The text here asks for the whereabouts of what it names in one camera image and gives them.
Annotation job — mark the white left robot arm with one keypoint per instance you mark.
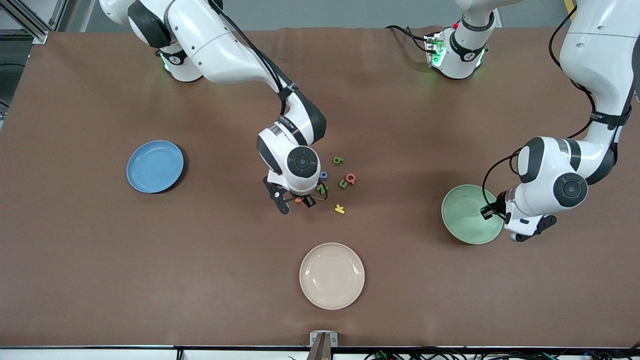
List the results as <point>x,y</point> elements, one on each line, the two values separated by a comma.
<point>600,60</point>

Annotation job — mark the brown table mat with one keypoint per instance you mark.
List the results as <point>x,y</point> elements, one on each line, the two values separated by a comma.
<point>100,275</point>

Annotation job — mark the grey camera mast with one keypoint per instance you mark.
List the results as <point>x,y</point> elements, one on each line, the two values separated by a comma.
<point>321,350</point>

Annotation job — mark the pink foam letter Q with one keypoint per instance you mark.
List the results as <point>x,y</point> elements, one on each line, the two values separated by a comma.
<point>348,176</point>

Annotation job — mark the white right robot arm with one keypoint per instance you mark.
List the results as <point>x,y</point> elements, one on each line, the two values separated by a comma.
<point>210,40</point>

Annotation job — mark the grey metal bracket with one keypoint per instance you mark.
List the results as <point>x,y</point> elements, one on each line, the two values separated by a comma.
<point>313,339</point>

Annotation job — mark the mint green plate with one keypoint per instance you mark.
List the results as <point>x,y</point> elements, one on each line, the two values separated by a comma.
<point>462,215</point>

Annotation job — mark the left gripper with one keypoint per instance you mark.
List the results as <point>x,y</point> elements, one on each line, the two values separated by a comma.
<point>496,208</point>

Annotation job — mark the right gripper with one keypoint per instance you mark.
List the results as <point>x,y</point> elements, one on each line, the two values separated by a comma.
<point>309,200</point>

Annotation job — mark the yellow foam letter K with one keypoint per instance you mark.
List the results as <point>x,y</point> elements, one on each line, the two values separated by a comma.
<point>339,209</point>

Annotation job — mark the beige plate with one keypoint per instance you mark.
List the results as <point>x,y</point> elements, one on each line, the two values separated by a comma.
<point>332,276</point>

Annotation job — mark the green foam letter N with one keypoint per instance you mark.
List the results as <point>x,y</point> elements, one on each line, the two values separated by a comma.
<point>322,189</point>

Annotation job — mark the white table edge strip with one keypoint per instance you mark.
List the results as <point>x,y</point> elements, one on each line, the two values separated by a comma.
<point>75,354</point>

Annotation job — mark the blue plate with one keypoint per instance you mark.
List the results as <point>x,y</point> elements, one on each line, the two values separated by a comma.
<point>150,170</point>

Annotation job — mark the aluminium frame profile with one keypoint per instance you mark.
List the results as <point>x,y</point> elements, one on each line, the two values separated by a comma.
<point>30,25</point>

